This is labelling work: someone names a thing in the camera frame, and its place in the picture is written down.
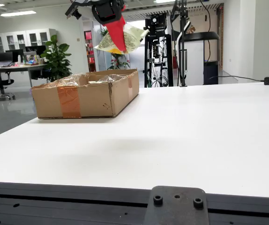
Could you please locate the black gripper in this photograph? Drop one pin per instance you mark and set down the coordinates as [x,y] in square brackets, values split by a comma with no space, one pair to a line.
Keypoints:
[106,11]

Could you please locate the yellow-green printed snack packet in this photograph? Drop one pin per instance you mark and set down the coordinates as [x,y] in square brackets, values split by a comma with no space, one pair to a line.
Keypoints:
[134,37]

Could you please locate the brown cardboard box bin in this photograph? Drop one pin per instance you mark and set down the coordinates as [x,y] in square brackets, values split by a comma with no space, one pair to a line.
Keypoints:
[94,100]

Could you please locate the red flowering potted plant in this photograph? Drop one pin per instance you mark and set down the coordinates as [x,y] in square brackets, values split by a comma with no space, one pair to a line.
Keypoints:
[119,63]

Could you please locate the red bookshelf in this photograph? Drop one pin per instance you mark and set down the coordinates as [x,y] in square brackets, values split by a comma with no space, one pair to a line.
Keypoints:
[90,51]

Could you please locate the black equipment rack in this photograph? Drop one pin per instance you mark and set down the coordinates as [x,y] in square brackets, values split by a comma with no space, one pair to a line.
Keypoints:
[158,28]

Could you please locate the large green potted plant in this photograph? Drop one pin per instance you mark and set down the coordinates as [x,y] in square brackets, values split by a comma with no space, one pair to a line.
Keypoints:
[57,58]

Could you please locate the black pole stand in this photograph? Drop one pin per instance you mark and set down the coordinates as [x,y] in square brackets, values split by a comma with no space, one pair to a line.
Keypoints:
[183,58]

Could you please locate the white glass-door cabinets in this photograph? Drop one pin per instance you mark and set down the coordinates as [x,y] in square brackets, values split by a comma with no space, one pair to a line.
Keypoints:
[19,39]

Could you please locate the grey office desk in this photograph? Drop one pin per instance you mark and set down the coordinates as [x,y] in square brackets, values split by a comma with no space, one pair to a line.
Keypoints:
[22,67]

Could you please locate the black computer monitor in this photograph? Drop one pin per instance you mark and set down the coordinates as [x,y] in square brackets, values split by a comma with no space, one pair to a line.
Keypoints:
[5,56]

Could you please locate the black hex bolt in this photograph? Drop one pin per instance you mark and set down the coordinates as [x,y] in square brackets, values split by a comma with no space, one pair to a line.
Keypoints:
[158,200]
[198,203]

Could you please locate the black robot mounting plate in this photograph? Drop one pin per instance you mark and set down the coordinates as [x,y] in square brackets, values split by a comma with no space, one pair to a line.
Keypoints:
[176,211]

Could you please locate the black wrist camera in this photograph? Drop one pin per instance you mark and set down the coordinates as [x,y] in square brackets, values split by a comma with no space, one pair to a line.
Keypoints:
[73,11]

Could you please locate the black aluminium table rail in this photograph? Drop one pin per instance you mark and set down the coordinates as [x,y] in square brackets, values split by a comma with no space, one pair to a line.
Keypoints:
[54,204]

